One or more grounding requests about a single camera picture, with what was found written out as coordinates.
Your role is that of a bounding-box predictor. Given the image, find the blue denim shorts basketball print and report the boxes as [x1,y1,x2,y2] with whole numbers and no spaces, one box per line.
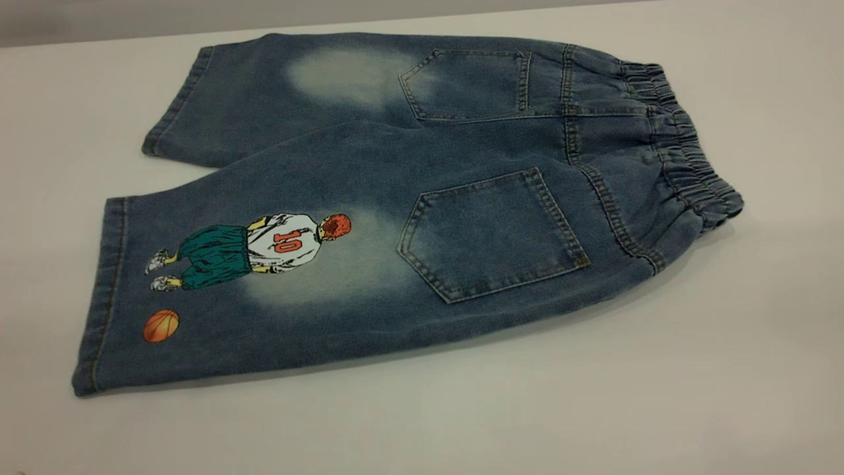
[71,32,744,398]

